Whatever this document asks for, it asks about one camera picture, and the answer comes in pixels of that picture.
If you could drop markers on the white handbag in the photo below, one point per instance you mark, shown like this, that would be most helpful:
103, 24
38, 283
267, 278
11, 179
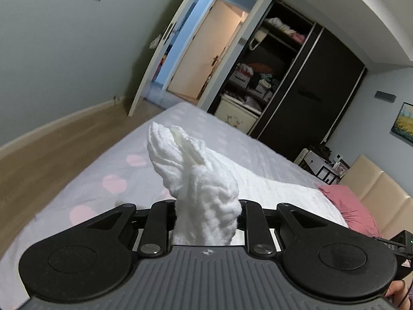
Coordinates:
258, 38

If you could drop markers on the pile of assorted clothes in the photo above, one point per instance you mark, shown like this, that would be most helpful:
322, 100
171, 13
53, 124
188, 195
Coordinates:
261, 69

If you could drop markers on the pink and white folded clothes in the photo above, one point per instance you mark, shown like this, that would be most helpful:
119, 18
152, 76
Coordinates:
287, 30

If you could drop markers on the photo frame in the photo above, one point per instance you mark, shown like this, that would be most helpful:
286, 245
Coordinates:
340, 168

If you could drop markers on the person's right hand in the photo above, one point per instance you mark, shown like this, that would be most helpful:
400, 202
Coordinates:
396, 290

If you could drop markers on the dark wardrobe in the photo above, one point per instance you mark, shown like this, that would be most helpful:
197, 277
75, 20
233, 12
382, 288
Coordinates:
322, 80

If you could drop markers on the white crinkled cloth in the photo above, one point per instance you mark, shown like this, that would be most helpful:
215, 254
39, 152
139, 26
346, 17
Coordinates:
206, 200

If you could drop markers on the white nightstand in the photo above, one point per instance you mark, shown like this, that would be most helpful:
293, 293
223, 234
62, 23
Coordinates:
314, 166

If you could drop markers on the white room door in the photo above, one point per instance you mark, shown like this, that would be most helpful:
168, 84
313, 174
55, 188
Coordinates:
148, 77

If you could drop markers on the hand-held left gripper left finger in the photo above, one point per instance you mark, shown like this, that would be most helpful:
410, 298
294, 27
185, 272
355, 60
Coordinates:
161, 219

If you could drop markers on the pink pillow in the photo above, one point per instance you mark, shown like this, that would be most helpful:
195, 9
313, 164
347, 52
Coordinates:
351, 206

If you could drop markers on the cream storage box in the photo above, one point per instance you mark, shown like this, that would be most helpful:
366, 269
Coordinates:
237, 114

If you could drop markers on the grey wall box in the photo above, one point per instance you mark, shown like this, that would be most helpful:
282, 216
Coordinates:
385, 97

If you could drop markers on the framed green painting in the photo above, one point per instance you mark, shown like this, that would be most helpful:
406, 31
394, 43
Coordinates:
403, 122

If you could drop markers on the beige padded headboard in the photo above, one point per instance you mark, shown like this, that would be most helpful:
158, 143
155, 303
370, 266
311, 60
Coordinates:
380, 187

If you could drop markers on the black bag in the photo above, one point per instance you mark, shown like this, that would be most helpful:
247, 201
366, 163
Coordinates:
321, 151

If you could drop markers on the beige hallway door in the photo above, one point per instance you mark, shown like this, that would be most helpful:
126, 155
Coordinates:
206, 48

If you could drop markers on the checkered storage basket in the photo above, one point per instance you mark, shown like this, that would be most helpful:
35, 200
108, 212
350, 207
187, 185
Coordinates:
238, 78
263, 93

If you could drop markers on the grey pink-dotted bed sheet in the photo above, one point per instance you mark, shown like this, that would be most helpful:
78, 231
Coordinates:
96, 200

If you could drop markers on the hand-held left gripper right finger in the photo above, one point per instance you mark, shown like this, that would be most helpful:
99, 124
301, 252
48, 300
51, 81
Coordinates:
255, 222

